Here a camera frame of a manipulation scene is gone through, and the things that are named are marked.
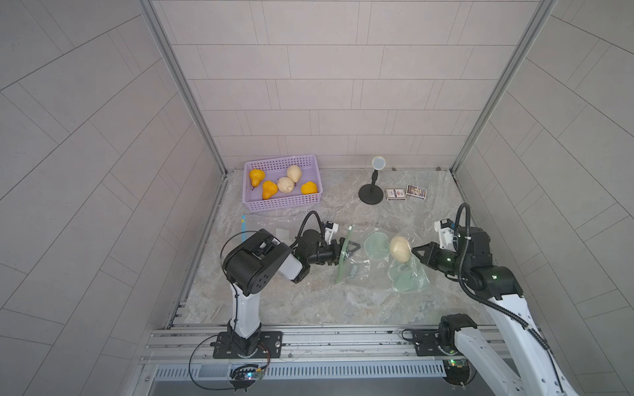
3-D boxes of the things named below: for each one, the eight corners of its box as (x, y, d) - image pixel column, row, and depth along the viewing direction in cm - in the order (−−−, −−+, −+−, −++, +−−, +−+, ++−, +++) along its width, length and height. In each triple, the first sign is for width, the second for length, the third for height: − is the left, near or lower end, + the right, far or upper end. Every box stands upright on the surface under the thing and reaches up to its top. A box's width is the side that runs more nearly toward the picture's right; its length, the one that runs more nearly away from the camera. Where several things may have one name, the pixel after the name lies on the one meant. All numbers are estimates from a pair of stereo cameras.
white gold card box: (386, 200, 108) (387, 198, 106) (384, 190, 111) (385, 187, 110) (406, 201, 108) (407, 198, 106) (404, 190, 112) (405, 187, 110)
